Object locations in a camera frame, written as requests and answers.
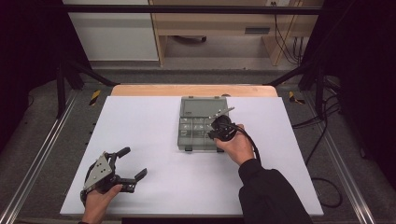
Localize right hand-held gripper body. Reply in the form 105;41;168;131
207;106;240;143

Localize wooden desk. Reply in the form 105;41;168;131
148;0;325;67

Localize black floor cable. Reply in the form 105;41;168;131
291;92;344;209

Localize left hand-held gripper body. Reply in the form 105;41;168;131
79;150;138;203

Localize black curtain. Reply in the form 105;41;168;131
301;0;396;189
0;0;92;154

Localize black hanging cables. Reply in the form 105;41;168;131
273;2;305;66

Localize person's left hand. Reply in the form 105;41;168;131
80;183;123;224

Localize aluminium rail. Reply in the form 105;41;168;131
0;89;79;224
303;91;376;224

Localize yellow clamp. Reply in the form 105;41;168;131
89;89;103;107
288;90;306;105

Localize white wall socket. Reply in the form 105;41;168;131
265;0;292;7

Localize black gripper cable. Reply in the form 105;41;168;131
228;122;262;163

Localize black metal stand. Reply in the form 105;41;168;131
266;61;329;117
55;58;120;119

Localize black horizontal frame bar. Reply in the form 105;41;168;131
62;4;325;15

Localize yellow clamp left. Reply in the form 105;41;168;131
89;89;103;107

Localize person's right hand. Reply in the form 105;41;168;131
213;123;256;167

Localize wooden table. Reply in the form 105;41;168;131
110;83;279;98

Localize transparent grey compartment box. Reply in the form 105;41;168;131
177;95;230;153

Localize white cabinet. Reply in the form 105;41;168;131
62;0;160;63

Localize yellow clamp right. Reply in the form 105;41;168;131
288;90;306;105

